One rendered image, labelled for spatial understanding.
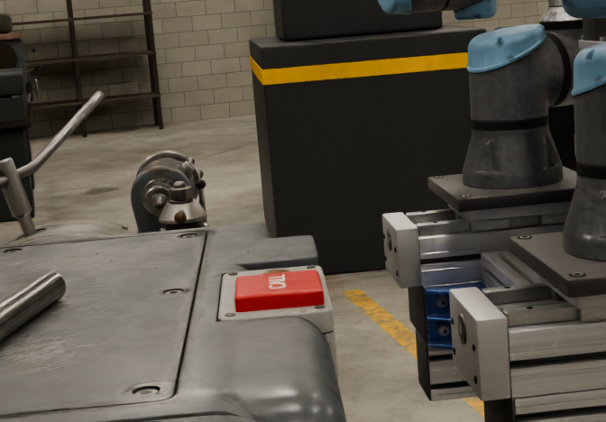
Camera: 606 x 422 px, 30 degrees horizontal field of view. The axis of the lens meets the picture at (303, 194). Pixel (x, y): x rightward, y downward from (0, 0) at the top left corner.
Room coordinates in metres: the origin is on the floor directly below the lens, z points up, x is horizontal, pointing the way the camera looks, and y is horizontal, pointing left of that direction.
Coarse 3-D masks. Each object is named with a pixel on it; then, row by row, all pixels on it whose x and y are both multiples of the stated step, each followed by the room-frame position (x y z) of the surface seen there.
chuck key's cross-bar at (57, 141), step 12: (96, 96) 1.41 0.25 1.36; (84, 108) 1.38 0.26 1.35; (72, 120) 1.35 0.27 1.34; (60, 132) 1.32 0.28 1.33; (48, 144) 1.29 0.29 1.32; (60, 144) 1.31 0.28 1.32; (36, 156) 1.27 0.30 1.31; (48, 156) 1.28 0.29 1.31; (24, 168) 1.24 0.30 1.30; (36, 168) 1.25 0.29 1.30; (0, 180) 1.19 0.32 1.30
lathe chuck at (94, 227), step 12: (36, 228) 1.24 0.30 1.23; (48, 228) 1.21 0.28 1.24; (60, 228) 1.20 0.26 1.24; (72, 228) 1.20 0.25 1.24; (84, 228) 1.20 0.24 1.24; (96, 228) 1.21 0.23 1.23; (108, 228) 1.22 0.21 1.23; (120, 228) 1.23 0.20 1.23; (12, 240) 1.22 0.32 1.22; (24, 240) 1.17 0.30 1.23
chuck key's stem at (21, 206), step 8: (8, 160) 1.21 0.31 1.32; (0, 168) 1.20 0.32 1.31; (8, 168) 1.20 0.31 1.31; (8, 176) 1.20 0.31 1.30; (16, 176) 1.21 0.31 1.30; (8, 184) 1.20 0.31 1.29; (16, 184) 1.20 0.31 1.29; (8, 192) 1.20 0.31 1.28; (16, 192) 1.20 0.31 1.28; (24, 192) 1.21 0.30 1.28; (8, 200) 1.20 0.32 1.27; (16, 200) 1.20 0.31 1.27; (24, 200) 1.21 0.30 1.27; (16, 208) 1.20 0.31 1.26; (24, 208) 1.20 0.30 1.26; (16, 216) 1.20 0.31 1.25; (24, 216) 1.21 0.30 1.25; (24, 224) 1.20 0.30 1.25; (32, 224) 1.21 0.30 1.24; (24, 232) 1.21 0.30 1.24; (32, 232) 1.21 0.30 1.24
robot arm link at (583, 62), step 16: (592, 48) 1.20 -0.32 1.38; (576, 64) 1.21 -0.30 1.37; (592, 64) 1.18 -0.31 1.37; (576, 80) 1.21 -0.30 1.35; (592, 80) 1.18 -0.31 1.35; (576, 96) 1.21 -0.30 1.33; (592, 96) 1.18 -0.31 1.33; (576, 112) 1.21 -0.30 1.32; (592, 112) 1.19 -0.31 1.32; (576, 128) 1.22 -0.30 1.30; (592, 128) 1.19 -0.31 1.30; (576, 144) 1.22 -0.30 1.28; (592, 144) 1.19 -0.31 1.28; (576, 160) 1.22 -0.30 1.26; (592, 160) 1.19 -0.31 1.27
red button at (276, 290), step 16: (288, 272) 0.79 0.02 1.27; (304, 272) 0.79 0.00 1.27; (240, 288) 0.76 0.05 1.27; (256, 288) 0.75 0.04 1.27; (272, 288) 0.75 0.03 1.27; (288, 288) 0.75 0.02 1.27; (304, 288) 0.74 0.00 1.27; (320, 288) 0.74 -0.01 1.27; (240, 304) 0.73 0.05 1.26; (256, 304) 0.73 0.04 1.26; (272, 304) 0.73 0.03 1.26; (288, 304) 0.73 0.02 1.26; (304, 304) 0.74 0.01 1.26; (320, 304) 0.74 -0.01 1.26
